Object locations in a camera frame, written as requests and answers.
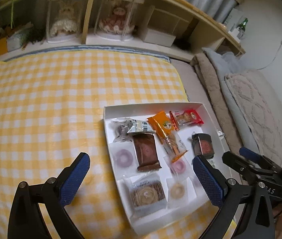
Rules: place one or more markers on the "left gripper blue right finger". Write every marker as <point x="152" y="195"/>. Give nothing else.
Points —
<point x="207" y="176"/>

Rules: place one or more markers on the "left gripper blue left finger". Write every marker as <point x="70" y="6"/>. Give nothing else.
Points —
<point x="71" y="178"/>

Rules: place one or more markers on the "beige donut clear packet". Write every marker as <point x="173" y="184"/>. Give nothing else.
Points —
<point x="180" y="192"/>

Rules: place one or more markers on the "pink donut clear packet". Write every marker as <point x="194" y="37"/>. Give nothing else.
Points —
<point x="180" y="169"/>

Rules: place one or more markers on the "dark red mooncake packet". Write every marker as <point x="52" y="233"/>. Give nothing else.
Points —
<point x="202" y="145"/>

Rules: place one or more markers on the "orange snack stick packet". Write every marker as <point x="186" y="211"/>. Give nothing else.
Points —
<point x="168" y="136"/>

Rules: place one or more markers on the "purple donut clear packet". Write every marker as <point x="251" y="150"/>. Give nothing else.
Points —
<point x="124" y="158"/>

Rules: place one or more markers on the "brown foil snack packet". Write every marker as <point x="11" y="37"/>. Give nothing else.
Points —
<point x="146" y="152"/>

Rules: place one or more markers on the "mooncake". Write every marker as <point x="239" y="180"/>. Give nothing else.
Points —
<point x="146" y="195"/>

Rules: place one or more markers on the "red snack stick packet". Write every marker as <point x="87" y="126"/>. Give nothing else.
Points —
<point x="185" y="118"/>

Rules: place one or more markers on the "silver grey snack packet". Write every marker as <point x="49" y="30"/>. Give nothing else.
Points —
<point x="138" y="126"/>

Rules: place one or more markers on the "green candy clear packet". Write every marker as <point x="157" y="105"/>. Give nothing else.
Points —
<point x="211" y="162"/>

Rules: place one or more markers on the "small dark snack clear packet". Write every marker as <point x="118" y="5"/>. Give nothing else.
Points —
<point x="121" y="127"/>

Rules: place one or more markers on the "beige textured pillow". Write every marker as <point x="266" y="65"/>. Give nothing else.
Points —
<point x="262" y="110"/>

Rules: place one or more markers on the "yellow white checkered blanket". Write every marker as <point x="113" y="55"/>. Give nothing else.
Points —
<point x="51" y="109"/>

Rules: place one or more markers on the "tan fleece blanket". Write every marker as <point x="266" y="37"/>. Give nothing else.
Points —
<point x="208" y="76"/>

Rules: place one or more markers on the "grey blue blanket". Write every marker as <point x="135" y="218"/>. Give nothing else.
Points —
<point x="226" y="65"/>

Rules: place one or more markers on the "green glass bottle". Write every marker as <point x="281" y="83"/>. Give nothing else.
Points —
<point x="242" y="28"/>

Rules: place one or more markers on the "orange box in shelf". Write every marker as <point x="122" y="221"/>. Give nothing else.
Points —
<point x="3" y="46"/>

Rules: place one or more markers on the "small white box in shelf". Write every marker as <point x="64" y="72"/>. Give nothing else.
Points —
<point x="153" y="36"/>

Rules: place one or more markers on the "red dressed doll in case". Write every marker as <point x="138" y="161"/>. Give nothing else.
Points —
<point x="116" y="19"/>

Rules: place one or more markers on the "wooden headboard shelf unit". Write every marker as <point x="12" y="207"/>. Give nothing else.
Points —
<point x="176" y="28"/>

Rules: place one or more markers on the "cream dressed doll in case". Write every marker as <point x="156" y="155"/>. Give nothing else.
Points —
<point x="63" y="21"/>

